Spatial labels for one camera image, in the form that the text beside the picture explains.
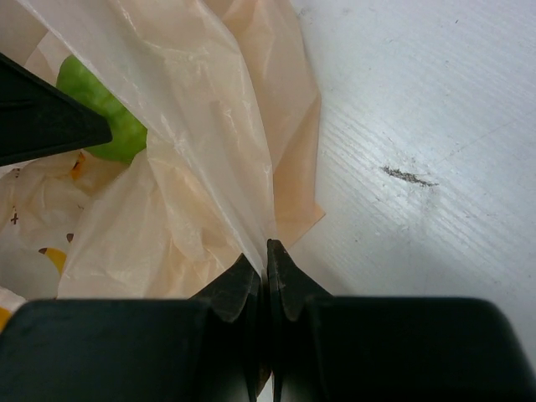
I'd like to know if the green fake fruit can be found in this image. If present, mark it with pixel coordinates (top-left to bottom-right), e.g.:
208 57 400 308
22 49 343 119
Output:
55 55 149 165

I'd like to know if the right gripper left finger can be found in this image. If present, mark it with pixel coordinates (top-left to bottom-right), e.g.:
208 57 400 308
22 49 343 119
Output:
1 257 260 401

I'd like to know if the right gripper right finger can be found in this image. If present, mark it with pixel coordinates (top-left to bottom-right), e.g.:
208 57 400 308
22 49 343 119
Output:
267 240 535 401

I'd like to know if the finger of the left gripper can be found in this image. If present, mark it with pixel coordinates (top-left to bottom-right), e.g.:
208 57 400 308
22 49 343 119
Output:
1 55 112 166

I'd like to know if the translucent peach plastic bag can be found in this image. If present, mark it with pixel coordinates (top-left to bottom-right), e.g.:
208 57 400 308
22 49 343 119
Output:
1 1 322 321

